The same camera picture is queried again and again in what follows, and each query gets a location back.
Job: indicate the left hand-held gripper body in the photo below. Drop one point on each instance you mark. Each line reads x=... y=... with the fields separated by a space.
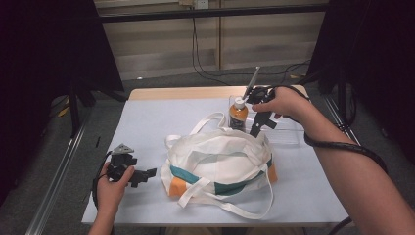
x=120 y=160

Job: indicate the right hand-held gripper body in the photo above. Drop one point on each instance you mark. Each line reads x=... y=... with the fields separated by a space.
x=260 y=94

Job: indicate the clear plastic container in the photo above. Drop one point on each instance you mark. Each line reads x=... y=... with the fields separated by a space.
x=287 y=135

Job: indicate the orange bottle with white cap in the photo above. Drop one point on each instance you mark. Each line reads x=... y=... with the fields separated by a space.
x=237 y=116

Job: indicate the white canvas tote bag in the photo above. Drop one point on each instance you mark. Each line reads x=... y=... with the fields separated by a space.
x=212 y=169

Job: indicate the person's right hand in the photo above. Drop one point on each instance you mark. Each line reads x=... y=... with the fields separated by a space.
x=287 y=103

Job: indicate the person's left hand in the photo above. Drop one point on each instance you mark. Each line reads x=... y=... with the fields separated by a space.
x=110 y=192

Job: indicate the light grey table mat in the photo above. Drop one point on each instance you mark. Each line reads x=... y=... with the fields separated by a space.
x=147 y=117

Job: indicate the black metal stand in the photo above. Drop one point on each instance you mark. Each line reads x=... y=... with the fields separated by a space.
x=341 y=91
x=74 y=111

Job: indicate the yellow floor tape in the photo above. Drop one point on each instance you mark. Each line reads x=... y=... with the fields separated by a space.
x=63 y=111

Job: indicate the black horizontal bar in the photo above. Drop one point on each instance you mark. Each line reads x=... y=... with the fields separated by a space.
x=228 y=12

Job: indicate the black curtain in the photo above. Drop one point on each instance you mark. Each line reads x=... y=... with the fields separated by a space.
x=385 y=49
x=39 y=65

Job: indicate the aluminium floor rail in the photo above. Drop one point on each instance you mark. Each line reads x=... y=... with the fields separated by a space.
x=55 y=189
x=350 y=137

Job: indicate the white wall socket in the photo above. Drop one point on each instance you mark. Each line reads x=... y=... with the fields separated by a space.
x=201 y=4

